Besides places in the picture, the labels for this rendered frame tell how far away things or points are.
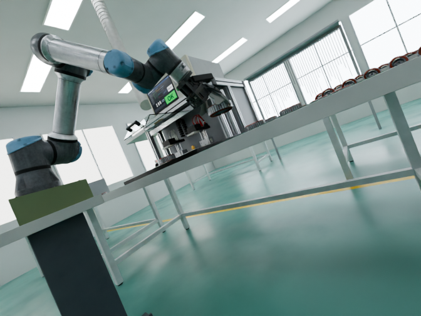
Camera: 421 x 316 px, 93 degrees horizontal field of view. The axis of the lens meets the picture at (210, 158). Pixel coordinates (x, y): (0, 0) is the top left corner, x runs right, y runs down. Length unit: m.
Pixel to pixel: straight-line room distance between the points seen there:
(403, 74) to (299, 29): 7.11
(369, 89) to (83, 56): 0.83
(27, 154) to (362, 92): 1.12
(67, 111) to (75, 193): 0.36
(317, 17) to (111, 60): 7.20
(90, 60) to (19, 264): 4.98
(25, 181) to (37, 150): 0.13
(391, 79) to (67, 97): 1.11
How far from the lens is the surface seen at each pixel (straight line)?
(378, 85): 0.62
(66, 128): 1.12
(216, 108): 0.84
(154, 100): 1.51
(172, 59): 0.82
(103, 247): 2.03
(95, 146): 6.24
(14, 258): 5.51
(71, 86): 1.10
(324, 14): 7.66
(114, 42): 3.23
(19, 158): 1.06
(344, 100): 0.62
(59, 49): 0.93
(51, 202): 1.01
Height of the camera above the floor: 0.73
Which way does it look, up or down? 1 degrees down
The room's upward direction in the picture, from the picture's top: 23 degrees counter-clockwise
